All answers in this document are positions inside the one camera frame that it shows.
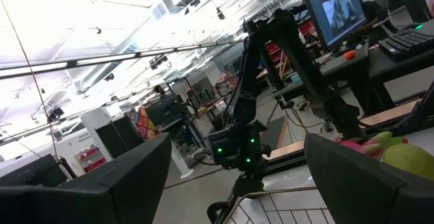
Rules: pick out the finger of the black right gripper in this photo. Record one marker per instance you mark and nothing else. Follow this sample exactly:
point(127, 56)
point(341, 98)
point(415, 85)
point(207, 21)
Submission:
point(212, 214)

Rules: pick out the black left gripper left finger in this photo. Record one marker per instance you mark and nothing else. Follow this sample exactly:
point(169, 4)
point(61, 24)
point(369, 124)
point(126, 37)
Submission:
point(118, 200)

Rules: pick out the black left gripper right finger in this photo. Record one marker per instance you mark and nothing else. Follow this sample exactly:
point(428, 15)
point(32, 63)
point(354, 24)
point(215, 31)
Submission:
point(356, 193)

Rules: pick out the pink dragon fruit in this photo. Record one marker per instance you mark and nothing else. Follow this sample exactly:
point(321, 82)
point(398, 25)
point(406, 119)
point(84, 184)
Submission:
point(352, 146)

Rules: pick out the green pear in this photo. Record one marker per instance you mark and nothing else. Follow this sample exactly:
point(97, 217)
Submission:
point(413, 159)

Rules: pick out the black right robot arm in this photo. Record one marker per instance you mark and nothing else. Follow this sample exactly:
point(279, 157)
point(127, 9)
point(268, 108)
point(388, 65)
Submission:
point(247, 81)

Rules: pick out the shelf with red bins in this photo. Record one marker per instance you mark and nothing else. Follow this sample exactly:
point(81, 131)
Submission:
point(91, 157)

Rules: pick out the black hazard-striped floor mat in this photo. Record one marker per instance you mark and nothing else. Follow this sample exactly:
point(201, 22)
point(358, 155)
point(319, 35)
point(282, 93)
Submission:
point(273, 132)

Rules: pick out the black cabinet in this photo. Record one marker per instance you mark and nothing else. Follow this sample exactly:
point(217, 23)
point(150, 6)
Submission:
point(118, 137)

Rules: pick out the colourful patterned banner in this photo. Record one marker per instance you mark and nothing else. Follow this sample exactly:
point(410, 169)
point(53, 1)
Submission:
point(144, 124)

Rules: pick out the black ceiling spotlight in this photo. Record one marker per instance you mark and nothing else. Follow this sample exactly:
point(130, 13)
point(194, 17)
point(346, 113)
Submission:
point(55, 113)

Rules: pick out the person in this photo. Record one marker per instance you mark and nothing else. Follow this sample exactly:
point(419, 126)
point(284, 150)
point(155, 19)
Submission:
point(373, 17)
point(161, 90)

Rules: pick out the black desk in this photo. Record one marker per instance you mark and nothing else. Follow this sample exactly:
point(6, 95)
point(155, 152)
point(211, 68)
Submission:
point(390, 68)

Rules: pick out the small orange ball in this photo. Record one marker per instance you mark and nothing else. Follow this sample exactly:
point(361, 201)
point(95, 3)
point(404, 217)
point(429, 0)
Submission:
point(349, 54)

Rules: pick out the black keyboard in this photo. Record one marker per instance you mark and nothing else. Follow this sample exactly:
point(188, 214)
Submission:
point(403, 44)

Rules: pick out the lit computer monitor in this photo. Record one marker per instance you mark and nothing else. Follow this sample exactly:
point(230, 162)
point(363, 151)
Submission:
point(332, 10)

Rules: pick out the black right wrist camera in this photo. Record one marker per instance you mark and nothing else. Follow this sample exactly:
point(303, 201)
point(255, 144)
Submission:
point(230, 146)

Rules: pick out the black overhead camera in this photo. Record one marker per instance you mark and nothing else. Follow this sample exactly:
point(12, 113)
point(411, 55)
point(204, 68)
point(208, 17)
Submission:
point(157, 61)

